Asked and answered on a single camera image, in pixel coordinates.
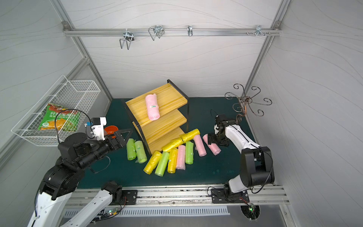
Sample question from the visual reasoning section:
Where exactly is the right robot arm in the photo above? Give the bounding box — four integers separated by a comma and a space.
205, 114, 275, 195

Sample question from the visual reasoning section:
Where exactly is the green snack bag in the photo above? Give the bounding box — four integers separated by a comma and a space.
38, 103, 80, 131

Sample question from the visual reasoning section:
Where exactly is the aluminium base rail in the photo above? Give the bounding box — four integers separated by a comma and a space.
65, 184, 290, 208

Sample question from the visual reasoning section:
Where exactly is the orange plastic bowl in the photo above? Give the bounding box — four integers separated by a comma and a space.
104, 125, 119, 135

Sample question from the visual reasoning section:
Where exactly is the green roll front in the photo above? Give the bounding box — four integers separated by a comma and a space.
155, 152, 170, 177

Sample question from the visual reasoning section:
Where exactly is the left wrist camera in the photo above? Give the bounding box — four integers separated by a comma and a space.
85, 117, 107, 141

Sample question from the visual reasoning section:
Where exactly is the pink roll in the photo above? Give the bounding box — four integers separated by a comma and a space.
203, 134, 221, 156
145, 93, 160, 121
176, 145, 186, 170
193, 134, 207, 157

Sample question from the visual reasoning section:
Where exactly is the green roll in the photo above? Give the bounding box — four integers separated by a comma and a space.
155, 152, 170, 177
185, 141, 194, 165
126, 138, 137, 161
135, 141, 147, 164

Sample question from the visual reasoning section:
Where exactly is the yellow roll front left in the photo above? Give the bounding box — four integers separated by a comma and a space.
143, 151, 162, 175

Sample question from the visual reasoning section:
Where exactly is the metal hook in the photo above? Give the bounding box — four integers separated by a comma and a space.
119, 30, 135, 50
187, 25, 193, 37
246, 25, 271, 37
148, 25, 165, 41

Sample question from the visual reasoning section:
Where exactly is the wooden three-tier shelf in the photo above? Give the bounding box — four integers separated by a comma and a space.
122, 79, 189, 155

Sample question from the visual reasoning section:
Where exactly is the copper wire jewelry stand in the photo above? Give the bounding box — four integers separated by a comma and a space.
225, 83, 273, 123

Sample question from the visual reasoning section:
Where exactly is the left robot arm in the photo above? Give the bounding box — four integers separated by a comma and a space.
28, 129, 138, 227

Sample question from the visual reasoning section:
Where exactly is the green roll beside shelf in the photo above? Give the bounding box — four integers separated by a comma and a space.
135, 141, 147, 164

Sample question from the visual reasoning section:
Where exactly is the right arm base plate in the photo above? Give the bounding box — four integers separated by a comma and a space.
208, 187, 250, 204

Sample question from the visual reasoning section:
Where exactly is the pink roll front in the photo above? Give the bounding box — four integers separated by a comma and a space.
176, 145, 186, 170

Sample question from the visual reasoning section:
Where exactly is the yellow roll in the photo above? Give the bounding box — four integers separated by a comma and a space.
167, 148, 178, 174
143, 151, 162, 175
180, 129, 200, 143

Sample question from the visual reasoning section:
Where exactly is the aluminium top rail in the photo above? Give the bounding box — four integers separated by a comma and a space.
63, 26, 282, 37

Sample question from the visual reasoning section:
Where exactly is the yellow roll lying diagonal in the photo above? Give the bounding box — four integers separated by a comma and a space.
162, 138, 184, 152

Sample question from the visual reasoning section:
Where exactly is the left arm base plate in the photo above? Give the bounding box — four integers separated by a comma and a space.
112, 189, 138, 205

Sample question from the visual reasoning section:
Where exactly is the yellow roll upper right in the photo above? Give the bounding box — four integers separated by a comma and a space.
180, 129, 200, 143

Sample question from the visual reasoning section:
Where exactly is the yellow roll front middle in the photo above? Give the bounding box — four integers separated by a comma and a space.
167, 148, 178, 174

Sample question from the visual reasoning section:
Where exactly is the white wire basket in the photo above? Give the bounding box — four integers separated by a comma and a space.
11, 75, 100, 147

